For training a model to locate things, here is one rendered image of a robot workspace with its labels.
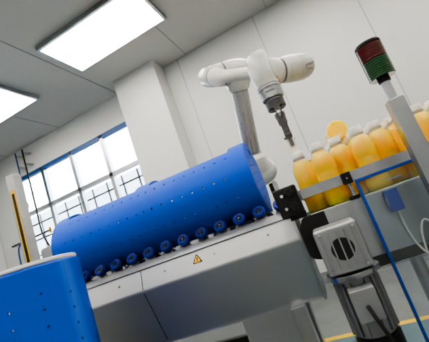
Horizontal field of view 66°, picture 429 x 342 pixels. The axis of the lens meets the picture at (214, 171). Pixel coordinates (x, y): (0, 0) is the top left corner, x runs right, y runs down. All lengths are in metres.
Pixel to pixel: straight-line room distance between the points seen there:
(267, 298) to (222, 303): 0.16
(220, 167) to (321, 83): 3.14
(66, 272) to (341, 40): 3.89
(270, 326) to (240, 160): 0.98
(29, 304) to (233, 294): 0.62
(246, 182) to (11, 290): 0.74
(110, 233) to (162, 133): 3.08
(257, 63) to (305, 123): 2.80
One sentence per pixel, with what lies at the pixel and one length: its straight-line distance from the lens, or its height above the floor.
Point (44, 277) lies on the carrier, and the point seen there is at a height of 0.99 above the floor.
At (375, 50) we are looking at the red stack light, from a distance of 0.94.
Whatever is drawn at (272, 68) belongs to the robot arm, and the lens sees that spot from 1.33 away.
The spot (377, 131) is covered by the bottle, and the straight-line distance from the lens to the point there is 1.13.
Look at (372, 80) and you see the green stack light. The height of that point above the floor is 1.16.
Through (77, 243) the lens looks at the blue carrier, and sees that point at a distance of 1.43.
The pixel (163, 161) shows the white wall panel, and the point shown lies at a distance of 4.26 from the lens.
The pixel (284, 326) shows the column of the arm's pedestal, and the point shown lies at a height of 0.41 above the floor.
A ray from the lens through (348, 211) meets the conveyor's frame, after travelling 1.02.
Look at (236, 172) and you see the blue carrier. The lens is 1.14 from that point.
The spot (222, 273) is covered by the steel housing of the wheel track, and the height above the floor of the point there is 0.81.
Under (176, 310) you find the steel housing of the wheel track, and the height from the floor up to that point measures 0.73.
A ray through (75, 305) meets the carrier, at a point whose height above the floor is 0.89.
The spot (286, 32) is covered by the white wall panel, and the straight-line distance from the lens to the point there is 4.48.
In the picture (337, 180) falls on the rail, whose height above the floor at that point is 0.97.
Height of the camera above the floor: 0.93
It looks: 11 degrees up
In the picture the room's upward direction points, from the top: 20 degrees counter-clockwise
